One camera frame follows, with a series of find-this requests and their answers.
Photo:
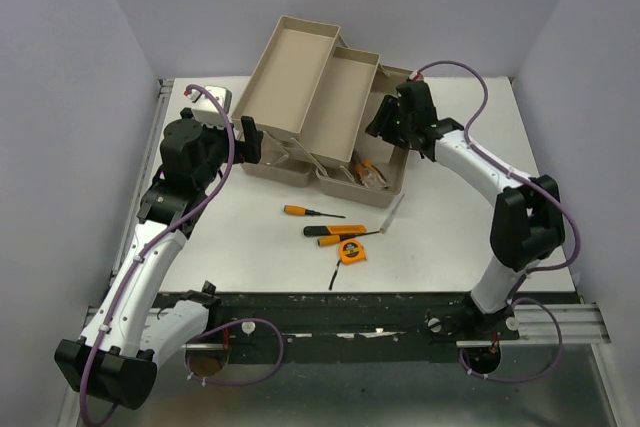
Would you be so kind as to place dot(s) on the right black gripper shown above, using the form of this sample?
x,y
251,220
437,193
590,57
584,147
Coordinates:
x,y
387,108

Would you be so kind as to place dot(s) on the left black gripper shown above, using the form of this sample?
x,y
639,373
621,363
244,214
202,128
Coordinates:
x,y
251,146

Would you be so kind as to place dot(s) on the orange handled pliers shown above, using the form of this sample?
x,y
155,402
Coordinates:
x,y
367,174

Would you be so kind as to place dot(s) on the beige tool box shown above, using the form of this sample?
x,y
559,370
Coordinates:
x,y
313,96

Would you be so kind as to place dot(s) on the orange handled screwdriver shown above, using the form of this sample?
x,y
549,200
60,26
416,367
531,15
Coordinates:
x,y
293,210
338,238

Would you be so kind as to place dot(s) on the small clear handled screwdriver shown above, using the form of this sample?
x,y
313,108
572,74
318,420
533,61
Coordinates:
x,y
391,216

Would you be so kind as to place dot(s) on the orange black utility knife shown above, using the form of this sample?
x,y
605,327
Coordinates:
x,y
328,230

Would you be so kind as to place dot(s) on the orange tape measure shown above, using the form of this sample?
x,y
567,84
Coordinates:
x,y
351,251

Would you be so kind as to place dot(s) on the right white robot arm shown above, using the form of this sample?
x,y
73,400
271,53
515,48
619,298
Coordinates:
x,y
527,224

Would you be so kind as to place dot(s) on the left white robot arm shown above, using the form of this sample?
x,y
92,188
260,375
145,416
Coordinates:
x,y
116,357

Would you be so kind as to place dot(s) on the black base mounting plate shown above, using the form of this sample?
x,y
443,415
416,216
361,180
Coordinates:
x,y
330,328

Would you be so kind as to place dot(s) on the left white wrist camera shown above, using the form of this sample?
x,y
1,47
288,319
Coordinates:
x,y
204,110

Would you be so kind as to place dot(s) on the aluminium extrusion rail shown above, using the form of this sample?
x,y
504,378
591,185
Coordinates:
x,y
579,324

